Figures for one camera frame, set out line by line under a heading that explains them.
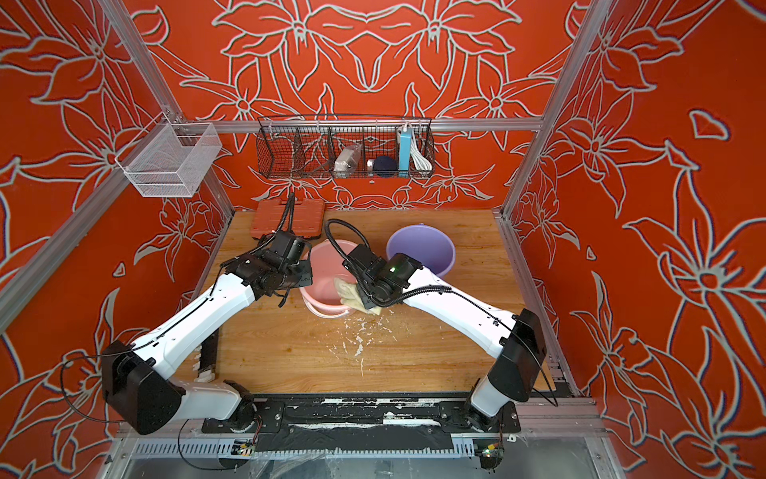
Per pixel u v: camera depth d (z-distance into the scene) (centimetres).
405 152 88
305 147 100
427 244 88
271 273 56
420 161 91
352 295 72
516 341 40
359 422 73
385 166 95
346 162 91
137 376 39
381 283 51
